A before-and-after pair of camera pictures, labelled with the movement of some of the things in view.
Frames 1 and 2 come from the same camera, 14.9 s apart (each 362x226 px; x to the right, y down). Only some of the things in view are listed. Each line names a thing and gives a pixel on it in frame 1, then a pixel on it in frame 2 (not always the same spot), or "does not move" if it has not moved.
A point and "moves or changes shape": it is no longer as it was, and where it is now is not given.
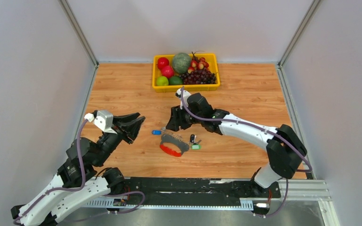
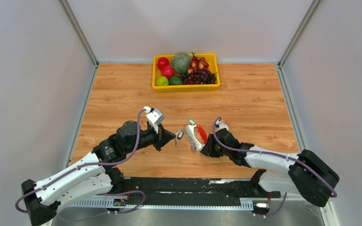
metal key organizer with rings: (171, 138) -> (196, 144)
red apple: (162, 62) does not move
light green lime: (162, 81) does not move
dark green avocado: (176, 80) does not move
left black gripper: (127, 125) -> (162, 138)
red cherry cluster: (197, 64) does not move
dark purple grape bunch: (202, 76) does not move
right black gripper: (176, 120) -> (208, 149)
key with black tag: (193, 138) -> (180, 135)
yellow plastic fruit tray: (213, 66) does not move
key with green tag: (196, 146) moves or changes shape
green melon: (181, 62) does not move
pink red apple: (168, 71) does not move
